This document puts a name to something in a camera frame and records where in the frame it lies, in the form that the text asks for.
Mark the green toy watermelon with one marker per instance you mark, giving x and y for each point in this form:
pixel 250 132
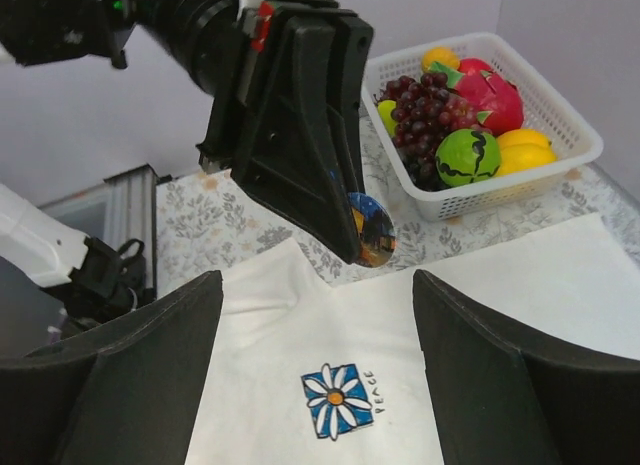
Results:
pixel 467 156

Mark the pink dragon fruit toy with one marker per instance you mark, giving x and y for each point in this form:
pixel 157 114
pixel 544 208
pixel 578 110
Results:
pixel 497 101

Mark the purple toy grapes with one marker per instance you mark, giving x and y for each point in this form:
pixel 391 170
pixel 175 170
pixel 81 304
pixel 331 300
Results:
pixel 427 111

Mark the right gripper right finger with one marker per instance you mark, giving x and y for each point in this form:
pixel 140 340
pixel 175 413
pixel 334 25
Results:
pixel 504 392

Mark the round painted brooch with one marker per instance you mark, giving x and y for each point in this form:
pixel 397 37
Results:
pixel 375 230

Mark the white plastic basket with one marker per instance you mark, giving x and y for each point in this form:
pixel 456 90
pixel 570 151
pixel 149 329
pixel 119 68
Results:
pixel 574 141

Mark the white t-shirt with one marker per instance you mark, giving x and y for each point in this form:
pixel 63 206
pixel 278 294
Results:
pixel 305 373

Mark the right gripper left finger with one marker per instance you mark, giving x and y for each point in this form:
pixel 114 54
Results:
pixel 125 392

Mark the orange toy fruit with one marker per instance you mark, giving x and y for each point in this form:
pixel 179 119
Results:
pixel 442 55

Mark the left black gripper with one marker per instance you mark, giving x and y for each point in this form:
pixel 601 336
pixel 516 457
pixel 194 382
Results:
pixel 300 153

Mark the yellow-green toy lemon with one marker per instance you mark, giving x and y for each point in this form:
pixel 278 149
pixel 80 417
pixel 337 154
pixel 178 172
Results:
pixel 385 109

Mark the yellow toy bell pepper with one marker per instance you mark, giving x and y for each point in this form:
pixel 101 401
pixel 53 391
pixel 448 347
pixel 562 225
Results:
pixel 524 149

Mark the aluminium frame rail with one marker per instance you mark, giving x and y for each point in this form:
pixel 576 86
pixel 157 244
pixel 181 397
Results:
pixel 121 208

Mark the floral table mat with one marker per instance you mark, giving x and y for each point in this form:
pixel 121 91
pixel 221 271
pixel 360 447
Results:
pixel 206 222

